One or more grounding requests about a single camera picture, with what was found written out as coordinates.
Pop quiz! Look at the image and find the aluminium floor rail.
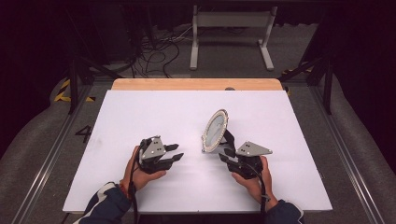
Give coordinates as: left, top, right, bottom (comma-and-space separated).
11, 83, 95, 224
307, 83, 387, 224

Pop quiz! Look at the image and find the person's left hand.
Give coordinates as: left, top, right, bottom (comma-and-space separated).
119, 145, 168, 192

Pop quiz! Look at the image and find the white board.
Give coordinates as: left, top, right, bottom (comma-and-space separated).
62, 90, 333, 215

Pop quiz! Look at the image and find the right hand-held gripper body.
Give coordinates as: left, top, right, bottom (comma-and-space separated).
226, 141, 274, 181

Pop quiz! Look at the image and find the yellow black hazard tape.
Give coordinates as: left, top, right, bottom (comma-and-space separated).
281, 65, 314, 77
53, 78, 96, 104

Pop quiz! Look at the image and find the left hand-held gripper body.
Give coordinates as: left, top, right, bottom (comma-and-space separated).
136, 134, 171, 175

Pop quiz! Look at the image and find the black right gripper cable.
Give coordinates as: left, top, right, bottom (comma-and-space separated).
244, 161, 272, 217

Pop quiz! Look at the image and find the white metal stand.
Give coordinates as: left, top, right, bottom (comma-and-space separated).
189, 5, 279, 72

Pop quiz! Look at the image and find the person's right hand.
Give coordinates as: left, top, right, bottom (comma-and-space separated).
231, 155, 279, 213

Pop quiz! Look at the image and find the bundle of floor cables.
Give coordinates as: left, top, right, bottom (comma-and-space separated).
130, 26, 194, 79

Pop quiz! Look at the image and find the wooden table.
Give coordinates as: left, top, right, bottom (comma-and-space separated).
110, 77, 284, 91

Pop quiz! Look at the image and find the black metal stand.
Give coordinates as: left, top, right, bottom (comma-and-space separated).
64, 46, 123, 115
277, 52, 334, 116

